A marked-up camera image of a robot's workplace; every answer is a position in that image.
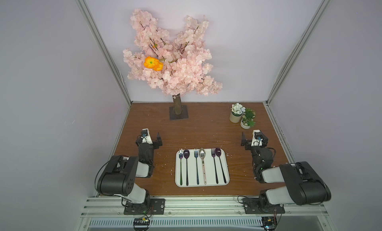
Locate corner aluminium post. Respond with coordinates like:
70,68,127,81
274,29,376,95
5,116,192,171
75,0,132,107
265,0,331,106

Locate rainbow iridescent fork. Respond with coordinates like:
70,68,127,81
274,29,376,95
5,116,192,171
179,149,183,186

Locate white flowers in beige pot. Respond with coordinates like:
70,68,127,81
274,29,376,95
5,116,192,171
229,103,246,123

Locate dark metal tree base plate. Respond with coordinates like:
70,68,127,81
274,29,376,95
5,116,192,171
169,105,189,121

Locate aluminium front rail frame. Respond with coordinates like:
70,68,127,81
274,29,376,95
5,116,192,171
75,196,335,231

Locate silver pink spoon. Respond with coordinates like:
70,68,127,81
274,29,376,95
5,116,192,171
199,148,207,185

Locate purple fork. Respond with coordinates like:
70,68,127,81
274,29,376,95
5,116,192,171
211,148,219,184

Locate left circuit board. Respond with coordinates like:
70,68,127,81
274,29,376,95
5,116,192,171
133,218,151,231

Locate white square tray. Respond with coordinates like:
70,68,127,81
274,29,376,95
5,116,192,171
175,148,230,188

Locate dark purple spoon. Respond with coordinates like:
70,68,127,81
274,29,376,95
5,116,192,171
183,149,190,186

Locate blue fork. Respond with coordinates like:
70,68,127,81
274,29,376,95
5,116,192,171
194,148,200,185

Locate green plant in white pot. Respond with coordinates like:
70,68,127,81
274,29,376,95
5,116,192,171
240,108,256,129

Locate right corner aluminium post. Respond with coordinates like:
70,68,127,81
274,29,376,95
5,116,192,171
265,0,331,106

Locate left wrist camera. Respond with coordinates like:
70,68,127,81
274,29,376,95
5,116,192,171
141,128,153,145

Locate left corner aluminium post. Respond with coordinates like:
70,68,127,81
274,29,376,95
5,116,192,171
75,0,132,107

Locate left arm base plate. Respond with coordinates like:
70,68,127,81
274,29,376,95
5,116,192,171
123,198,166,215

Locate circuit board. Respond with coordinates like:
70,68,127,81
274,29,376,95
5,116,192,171
133,218,151,231
261,217,278,231

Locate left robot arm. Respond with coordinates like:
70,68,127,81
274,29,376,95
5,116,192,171
94,129,163,206

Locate right circuit board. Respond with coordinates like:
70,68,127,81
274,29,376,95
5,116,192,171
261,217,278,231

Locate magenta purple spoon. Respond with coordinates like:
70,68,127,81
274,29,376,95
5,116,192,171
215,148,227,183

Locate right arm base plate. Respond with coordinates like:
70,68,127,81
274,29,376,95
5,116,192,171
242,198,285,216

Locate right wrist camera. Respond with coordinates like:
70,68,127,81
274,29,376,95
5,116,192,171
251,130,269,148

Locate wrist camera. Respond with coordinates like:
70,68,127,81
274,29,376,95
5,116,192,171
251,130,269,148
141,128,153,145

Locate orange artificial flower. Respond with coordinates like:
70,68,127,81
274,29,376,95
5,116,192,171
144,57,164,71

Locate pink cherry blossom tree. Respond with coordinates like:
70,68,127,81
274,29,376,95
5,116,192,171
123,9,222,115

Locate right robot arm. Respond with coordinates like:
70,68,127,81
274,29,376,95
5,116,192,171
241,130,331,208

